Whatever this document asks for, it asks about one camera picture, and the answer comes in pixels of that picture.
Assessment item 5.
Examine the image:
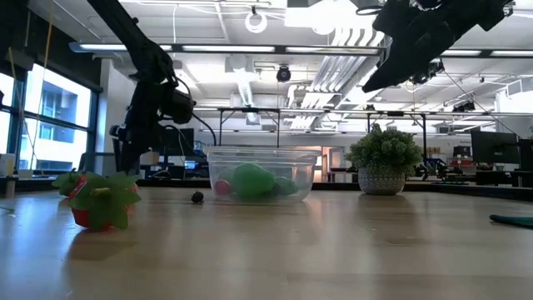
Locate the black computer monitor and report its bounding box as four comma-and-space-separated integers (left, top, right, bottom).
518, 139, 533, 172
164, 127, 195, 157
471, 131, 520, 164

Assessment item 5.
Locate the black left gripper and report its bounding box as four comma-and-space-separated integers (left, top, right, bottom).
108, 77, 168, 175

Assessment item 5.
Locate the clear plastic tupperware container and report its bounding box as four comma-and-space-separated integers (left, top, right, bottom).
206, 146, 321, 203

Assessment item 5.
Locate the large office window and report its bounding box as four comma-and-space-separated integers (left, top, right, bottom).
0, 62, 100, 174

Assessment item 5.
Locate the white hanging ring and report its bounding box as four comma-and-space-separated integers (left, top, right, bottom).
244, 10, 268, 34

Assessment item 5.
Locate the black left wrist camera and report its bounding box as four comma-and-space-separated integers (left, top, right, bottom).
160, 87, 196, 125

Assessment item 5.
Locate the green toy pear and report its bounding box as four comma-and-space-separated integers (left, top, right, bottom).
231, 162, 276, 199

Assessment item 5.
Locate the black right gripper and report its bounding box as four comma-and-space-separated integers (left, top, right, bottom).
361, 0, 484, 93

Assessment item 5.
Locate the dark green cloth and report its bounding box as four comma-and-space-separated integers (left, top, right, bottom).
489, 213, 533, 229

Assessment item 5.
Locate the small red toy fruit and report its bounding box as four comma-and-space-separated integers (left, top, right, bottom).
213, 179, 232, 197

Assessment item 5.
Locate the black left wrist camera cable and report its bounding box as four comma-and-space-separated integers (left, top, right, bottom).
166, 111, 217, 155

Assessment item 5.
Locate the black metal rig frame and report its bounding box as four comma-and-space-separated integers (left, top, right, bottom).
68, 41, 533, 58

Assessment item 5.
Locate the green potted plant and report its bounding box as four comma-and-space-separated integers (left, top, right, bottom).
344, 123, 424, 196

